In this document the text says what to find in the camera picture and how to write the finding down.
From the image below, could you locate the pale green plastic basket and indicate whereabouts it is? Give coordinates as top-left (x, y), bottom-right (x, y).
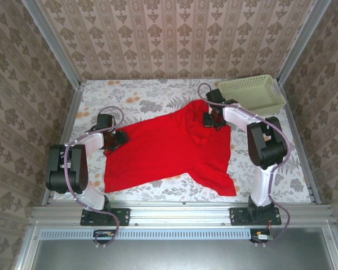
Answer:
top-left (217, 74), bottom-right (287, 118)

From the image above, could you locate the red t-shirt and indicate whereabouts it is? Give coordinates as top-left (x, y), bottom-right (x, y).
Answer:
top-left (104, 100), bottom-right (237, 197)

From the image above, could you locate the grey slotted cable duct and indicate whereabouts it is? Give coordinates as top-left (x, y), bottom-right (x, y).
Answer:
top-left (41, 227), bottom-right (253, 241)

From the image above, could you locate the floral table cover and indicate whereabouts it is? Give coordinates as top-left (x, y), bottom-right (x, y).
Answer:
top-left (53, 78), bottom-right (312, 202)

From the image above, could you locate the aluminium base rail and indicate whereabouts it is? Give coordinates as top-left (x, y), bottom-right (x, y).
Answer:
top-left (30, 202), bottom-right (335, 227)

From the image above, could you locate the aluminium right frame post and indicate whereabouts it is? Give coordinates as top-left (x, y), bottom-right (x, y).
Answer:
top-left (277, 0), bottom-right (335, 85)

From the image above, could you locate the aluminium left table side rail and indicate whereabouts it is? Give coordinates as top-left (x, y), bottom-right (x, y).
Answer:
top-left (42, 83), bottom-right (87, 205)

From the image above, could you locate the aluminium left frame post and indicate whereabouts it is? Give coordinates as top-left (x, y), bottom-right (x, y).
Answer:
top-left (21, 0), bottom-right (82, 88)

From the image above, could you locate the aluminium table side rail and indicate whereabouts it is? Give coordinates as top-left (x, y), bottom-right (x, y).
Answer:
top-left (42, 83), bottom-right (87, 205)
top-left (278, 83), bottom-right (322, 203)

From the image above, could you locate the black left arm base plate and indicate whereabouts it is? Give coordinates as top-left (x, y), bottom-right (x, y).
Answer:
top-left (80, 207), bottom-right (130, 227)

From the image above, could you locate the aluminium frame post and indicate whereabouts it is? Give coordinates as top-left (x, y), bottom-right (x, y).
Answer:
top-left (21, 0), bottom-right (82, 88)
top-left (277, 0), bottom-right (335, 85)

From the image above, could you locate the aluminium right table side rail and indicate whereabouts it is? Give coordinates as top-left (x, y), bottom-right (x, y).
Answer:
top-left (278, 83), bottom-right (322, 203)

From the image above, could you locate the grey metal panel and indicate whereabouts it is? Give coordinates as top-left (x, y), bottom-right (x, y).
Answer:
top-left (30, 237), bottom-right (337, 270)

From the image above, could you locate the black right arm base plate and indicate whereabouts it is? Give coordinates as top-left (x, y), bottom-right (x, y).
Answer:
top-left (229, 207), bottom-right (282, 227)

